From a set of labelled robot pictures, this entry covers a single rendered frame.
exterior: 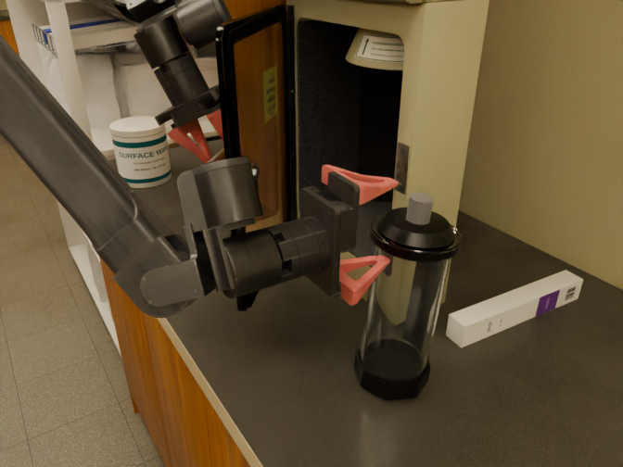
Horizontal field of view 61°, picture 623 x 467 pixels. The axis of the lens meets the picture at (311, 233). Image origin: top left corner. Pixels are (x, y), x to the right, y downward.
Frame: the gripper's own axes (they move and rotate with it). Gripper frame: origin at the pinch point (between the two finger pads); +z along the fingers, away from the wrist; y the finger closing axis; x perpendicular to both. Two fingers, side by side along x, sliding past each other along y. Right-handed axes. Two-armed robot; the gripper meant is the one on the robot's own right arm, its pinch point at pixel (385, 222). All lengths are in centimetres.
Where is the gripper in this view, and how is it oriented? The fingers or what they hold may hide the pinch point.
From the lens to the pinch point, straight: 59.2
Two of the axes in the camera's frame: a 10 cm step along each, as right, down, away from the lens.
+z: 8.5, -2.3, 4.8
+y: 0.2, -8.8, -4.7
